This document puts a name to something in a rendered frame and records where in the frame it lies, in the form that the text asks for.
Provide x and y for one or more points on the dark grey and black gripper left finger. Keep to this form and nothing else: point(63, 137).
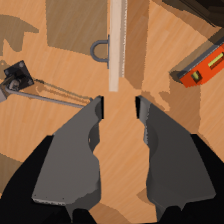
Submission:
point(60, 175)

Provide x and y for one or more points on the brown wooden cabinet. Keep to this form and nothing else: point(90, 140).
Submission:
point(117, 38)

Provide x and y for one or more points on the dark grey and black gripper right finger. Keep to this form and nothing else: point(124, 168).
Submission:
point(183, 170)

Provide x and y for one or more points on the orange spirit level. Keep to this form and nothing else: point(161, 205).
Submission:
point(208, 64)

